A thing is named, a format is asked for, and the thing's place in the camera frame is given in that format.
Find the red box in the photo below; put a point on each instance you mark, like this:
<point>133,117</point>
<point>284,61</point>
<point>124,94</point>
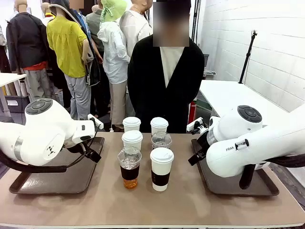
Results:
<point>191,112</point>

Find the large white table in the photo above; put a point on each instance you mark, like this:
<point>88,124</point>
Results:
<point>228,95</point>

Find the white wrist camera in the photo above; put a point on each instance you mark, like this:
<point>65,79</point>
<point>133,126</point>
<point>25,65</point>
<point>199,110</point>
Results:
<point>95,121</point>
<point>194,126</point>

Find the black light stand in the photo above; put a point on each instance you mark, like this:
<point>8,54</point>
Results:
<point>196,21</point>

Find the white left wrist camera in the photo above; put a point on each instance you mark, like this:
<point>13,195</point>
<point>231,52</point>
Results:
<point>95,121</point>

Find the person in blue shirt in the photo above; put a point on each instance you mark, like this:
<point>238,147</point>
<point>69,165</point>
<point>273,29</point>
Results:
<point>84,23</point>

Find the black tripod pole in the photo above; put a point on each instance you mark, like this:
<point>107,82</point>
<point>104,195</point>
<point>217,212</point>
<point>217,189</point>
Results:
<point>247,56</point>

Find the tall white lidded paper cup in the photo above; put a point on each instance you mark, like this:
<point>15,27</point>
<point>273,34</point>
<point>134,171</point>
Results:
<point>161,167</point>

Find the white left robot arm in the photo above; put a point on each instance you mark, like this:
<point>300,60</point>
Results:
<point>43,128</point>

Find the mannequin with red yellow scarf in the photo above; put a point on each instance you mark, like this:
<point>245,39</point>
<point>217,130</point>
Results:
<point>45,8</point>

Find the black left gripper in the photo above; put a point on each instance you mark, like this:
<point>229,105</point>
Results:
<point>94,155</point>

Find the mannequin in grey-green shirt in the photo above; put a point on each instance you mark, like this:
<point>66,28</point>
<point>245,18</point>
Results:
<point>94,23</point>

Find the light green bucket hat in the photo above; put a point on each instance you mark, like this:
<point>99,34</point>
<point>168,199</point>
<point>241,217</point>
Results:
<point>114,8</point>

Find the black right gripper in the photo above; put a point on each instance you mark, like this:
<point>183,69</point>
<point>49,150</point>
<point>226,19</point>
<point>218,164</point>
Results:
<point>203,143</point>

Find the mannequin in black jacket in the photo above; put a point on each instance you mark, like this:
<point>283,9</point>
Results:
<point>23,40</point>

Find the green box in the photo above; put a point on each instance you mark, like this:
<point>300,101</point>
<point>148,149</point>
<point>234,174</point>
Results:
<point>202,105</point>

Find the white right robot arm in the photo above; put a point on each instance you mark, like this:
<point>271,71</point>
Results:
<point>238,148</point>

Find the dark brown plastic tray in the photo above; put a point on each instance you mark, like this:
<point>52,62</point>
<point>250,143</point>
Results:
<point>59,181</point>
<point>226,186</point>

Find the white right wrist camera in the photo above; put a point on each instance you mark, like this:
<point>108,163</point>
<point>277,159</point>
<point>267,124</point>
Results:
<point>194,126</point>

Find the clear dome-lid tea cup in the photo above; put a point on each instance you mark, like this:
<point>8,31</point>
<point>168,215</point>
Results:
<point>161,140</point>
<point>129,173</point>

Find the mannequin in white jacket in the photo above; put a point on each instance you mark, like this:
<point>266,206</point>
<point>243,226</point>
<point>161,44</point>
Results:
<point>114,55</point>

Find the small white desk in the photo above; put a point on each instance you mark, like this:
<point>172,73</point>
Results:
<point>9,78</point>

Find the mannequin in white shirt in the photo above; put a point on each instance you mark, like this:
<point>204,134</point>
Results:
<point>135,28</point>

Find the mannequin in yellow shirt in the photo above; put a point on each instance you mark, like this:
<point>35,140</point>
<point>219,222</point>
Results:
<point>66,45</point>

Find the dark wide-brim hat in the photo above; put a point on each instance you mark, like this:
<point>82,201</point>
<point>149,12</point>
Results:
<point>58,6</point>

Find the person in black coat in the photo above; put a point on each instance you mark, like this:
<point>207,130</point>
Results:
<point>147,90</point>

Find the dark storage box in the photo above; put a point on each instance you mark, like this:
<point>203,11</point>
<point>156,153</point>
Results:
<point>17,106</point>

